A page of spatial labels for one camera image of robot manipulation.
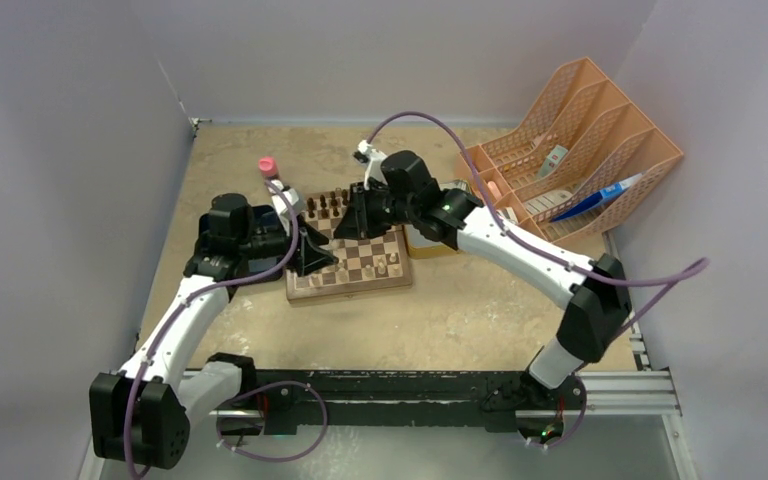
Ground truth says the dark blue tin lid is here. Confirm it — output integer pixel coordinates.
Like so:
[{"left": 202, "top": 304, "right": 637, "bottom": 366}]
[{"left": 184, "top": 202, "right": 283, "bottom": 284}]

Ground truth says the wooden chess board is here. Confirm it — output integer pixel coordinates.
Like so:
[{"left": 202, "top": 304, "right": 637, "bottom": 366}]
[{"left": 285, "top": 188, "right": 413, "bottom": 303}]

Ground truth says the orange plastic file organizer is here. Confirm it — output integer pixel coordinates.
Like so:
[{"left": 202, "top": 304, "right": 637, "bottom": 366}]
[{"left": 454, "top": 58, "right": 684, "bottom": 247}]

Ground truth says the pink capped bottle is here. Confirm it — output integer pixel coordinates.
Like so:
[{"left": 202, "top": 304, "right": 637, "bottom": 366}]
[{"left": 257, "top": 157, "right": 280, "bottom": 181}]

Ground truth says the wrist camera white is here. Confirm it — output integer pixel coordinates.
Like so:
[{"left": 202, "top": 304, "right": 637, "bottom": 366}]
[
  {"left": 353, "top": 140, "right": 387, "bottom": 190},
  {"left": 265, "top": 180, "right": 305, "bottom": 236}
]

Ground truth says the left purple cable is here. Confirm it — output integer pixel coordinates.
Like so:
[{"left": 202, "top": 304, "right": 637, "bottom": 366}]
[{"left": 122, "top": 180, "right": 300, "bottom": 480}]

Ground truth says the white card pack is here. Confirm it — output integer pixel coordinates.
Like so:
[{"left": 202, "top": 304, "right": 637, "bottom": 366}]
[{"left": 537, "top": 144, "right": 568, "bottom": 178}]

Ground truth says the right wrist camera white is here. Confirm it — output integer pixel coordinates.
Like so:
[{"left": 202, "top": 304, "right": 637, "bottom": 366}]
[{"left": 353, "top": 140, "right": 387, "bottom": 190}]

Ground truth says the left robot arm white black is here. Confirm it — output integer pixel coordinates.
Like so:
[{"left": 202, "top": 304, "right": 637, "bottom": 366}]
[{"left": 89, "top": 182, "right": 336, "bottom": 477}]

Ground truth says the gold metal tin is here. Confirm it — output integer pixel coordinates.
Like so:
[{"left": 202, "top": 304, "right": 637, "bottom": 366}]
[{"left": 404, "top": 225, "right": 457, "bottom": 260}]

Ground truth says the dark chess piece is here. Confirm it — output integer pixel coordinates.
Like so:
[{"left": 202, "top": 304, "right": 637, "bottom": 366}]
[
  {"left": 305, "top": 197, "right": 319, "bottom": 220},
  {"left": 318, "top": 195, "right": 330, "bottom": 219}
]

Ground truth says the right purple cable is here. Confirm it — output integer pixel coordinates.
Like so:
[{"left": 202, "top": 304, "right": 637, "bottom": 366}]
[{"left": 366, "top": 111, "right": 711, "bottom": 452}]

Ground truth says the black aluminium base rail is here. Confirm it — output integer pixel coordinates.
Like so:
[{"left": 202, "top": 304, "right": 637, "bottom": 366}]
[{"left": 96, "top": 368, "right": 683, "bottom": 439}]

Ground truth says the pink eraser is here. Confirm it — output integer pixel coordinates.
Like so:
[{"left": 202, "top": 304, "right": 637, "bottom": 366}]
[{"left": 486, "top": 180, "right": 503, "bottom": 202}]

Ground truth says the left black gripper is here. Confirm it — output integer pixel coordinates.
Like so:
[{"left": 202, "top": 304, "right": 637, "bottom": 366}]
[{"left": 237, "top": 213, "right": 337, "bottom": 275}]

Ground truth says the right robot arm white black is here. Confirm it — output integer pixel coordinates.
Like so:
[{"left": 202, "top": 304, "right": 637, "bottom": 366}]
[{"left": 334, "top": 142, "right": 631, "bottom": 407}]

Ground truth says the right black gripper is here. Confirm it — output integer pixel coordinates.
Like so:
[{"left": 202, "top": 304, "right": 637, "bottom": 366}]
[{"left": 337, "top": 181, "right": 419, "bottom": 241}]

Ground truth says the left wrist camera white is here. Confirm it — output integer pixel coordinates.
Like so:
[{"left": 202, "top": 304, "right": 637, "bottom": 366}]
[{"left": 265, "top": 180, "right": 305, "bottom": 236}]

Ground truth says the purple cable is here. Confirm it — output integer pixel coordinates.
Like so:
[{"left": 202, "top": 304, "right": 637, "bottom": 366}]
[
  {"left": 122, "top": 180, "right": 300, "bottom": 480},
  {"left": 366, "top": 111, "right": 711, "bottom": 452}
]

